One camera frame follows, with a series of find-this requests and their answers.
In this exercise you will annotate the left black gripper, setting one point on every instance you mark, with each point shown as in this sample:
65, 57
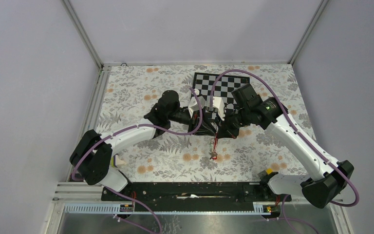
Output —
206, 127

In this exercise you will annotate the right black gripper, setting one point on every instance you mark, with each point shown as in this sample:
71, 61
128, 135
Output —
225, 130

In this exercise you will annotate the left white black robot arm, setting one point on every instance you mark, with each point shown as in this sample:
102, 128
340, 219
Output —
91, 159

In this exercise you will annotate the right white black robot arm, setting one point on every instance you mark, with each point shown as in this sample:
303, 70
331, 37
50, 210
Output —
326, 176

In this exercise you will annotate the black white checkerboard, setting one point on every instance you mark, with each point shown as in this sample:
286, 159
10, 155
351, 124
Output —
203, 82

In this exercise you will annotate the floral patterned mat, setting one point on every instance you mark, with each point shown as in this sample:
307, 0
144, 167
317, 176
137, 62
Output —
131, 92

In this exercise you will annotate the green white small block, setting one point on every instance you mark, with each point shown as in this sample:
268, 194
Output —
116, 162

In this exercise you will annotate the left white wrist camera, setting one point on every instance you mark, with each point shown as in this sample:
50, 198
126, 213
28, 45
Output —
196, 103

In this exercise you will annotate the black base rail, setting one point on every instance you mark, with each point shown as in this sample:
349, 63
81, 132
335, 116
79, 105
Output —
229, 197

